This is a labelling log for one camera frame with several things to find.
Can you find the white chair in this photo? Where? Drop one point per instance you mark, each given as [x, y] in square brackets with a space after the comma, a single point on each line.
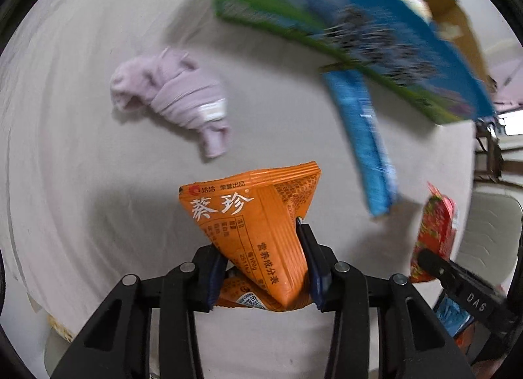
[490, 232]

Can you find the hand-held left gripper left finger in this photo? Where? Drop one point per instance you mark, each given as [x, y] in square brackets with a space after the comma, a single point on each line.
[213, 277]

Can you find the pink rolled cloth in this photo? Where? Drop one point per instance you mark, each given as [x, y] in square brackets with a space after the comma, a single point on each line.
[175, 93]

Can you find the dark metal frame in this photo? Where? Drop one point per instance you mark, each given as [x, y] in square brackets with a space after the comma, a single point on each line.
[488, 146]

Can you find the white bed sheet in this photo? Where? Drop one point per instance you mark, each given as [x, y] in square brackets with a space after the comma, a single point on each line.
[102, 199]

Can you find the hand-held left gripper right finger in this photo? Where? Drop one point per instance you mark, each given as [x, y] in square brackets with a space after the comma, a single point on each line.
[312, 264]

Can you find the red snack packet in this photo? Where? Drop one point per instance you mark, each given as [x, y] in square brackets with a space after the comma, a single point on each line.
[433, 232]

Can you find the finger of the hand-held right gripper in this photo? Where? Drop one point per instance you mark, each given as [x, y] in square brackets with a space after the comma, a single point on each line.
[449, 315]
[461, 285]

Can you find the blue green printed cardboard box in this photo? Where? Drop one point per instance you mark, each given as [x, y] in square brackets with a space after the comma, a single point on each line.
[359, 36]

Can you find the orange snack packet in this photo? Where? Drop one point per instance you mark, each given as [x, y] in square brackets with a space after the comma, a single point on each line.
[261, 236]

